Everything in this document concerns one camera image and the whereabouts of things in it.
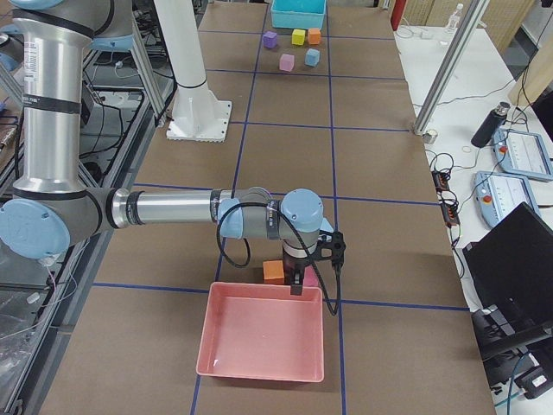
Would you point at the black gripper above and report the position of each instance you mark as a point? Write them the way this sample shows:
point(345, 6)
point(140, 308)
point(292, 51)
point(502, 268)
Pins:
point(295, 264)

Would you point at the light blue foam block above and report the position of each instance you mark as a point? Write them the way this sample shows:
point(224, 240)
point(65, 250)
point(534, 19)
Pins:
point(312, 57)

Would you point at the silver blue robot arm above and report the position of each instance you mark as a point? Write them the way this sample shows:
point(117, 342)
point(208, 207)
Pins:
point(52, 210)

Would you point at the pink foam block near tray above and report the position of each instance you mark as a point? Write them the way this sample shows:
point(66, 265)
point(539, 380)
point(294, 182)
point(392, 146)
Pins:
point(310, 278)

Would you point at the orange foam block near tray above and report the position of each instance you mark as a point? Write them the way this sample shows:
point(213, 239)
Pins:
point(273, 272)

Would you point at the pink plastic tray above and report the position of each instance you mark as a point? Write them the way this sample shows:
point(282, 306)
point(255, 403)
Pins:
point(262, 332)

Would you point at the black orange power strip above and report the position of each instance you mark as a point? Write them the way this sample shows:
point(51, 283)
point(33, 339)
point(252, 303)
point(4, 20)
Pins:
point(447, 199)

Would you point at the small metal cylinder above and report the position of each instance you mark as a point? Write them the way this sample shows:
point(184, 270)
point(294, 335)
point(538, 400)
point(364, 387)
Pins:
point(430, 136)

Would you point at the black laptop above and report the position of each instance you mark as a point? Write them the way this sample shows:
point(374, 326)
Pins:
point(513, 264)

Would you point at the lower teach pendant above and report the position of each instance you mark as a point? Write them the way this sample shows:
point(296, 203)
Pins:
point(497, 194)

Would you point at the teach pendant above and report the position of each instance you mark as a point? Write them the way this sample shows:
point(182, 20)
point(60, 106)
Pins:
point(522, 153)
point(497, 194)

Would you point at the black monitor stand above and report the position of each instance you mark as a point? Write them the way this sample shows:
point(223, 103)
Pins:
point(496, 335)

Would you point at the light pink foam block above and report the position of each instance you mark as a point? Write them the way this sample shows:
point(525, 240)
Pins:
point(287, 63)

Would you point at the far purple foam block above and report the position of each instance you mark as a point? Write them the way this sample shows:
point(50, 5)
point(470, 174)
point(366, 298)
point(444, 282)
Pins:
point(270, 39)

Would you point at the yellow foam block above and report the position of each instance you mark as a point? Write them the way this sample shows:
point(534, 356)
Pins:
point(298, 37)

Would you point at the far orange foam block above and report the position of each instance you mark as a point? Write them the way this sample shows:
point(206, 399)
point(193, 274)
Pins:
point(314, 36)

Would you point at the black water bottle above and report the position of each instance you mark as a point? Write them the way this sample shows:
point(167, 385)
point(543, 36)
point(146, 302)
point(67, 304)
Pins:
point(494, 119)

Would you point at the upper teach pendant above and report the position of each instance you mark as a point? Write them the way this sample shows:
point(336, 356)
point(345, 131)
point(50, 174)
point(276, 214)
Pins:
point(522, 153)

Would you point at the teal plastic bin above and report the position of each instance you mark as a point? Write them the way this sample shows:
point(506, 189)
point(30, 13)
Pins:
point(298, 14)

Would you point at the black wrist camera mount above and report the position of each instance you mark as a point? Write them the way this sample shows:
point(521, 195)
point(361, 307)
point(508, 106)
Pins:
point(330, 247)

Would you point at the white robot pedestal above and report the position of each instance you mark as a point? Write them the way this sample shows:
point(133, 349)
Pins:
point(197, 114)

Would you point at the aluminium frame post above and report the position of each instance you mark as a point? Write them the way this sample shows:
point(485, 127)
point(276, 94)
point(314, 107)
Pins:
point(456, 49)

